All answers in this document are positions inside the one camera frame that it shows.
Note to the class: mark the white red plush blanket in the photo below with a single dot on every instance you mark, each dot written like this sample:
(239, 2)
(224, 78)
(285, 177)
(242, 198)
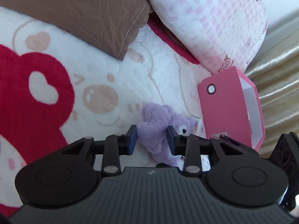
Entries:
(56, 89)

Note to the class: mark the pink checked cartoon pillow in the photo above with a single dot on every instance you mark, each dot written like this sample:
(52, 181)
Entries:
(219, 33)

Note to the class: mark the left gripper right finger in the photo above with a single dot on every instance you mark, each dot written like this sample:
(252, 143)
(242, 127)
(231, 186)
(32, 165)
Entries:
(189, 148)

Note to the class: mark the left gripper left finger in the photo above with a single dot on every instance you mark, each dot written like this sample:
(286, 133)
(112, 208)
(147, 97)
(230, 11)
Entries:
(116, 146)

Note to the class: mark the brown pillow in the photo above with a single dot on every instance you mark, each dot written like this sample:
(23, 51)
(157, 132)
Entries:
(109, 25)

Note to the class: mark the pink cardboard box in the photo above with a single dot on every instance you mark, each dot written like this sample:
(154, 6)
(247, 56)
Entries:
(231, 106)

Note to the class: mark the white tissue packet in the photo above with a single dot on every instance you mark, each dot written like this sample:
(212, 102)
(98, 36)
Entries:
(198, 128)

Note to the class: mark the purple plush toy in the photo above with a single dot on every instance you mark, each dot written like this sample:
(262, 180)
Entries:
(152, 132)

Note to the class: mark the gold satin curtain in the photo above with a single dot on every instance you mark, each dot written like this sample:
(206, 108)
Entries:
(275, 75)

